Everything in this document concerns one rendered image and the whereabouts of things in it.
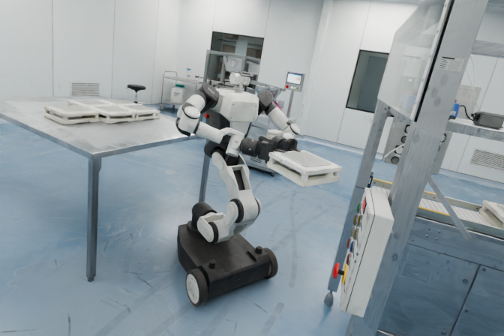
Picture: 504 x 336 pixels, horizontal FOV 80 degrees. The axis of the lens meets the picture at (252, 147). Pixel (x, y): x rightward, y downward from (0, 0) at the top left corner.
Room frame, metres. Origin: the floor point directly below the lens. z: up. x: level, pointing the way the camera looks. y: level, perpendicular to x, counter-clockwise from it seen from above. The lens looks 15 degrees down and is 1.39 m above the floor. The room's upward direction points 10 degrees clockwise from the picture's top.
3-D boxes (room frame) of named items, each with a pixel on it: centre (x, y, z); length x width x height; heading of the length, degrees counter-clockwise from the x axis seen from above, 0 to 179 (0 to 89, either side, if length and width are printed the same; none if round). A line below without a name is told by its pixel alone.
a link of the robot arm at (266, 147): (1.42, -0.05, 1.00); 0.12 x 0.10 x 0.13; 71
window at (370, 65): (6.00, -2.40, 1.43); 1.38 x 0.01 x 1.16; 69
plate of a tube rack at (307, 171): (1.34, -0.25, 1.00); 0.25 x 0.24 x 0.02; 129
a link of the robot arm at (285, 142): (1.55, -0.18, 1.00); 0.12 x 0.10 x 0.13; 31
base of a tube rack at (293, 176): (1.34, -0.25, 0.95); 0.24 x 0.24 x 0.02; 39
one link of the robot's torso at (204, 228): (1.85, 0.15, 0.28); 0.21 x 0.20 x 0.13; 39
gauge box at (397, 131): (1.32, -0.71, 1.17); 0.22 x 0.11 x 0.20; 74
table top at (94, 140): (2.27, 1.22, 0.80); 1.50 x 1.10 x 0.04; 63
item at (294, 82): (4.17, -0.42, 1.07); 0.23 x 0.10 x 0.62; 69
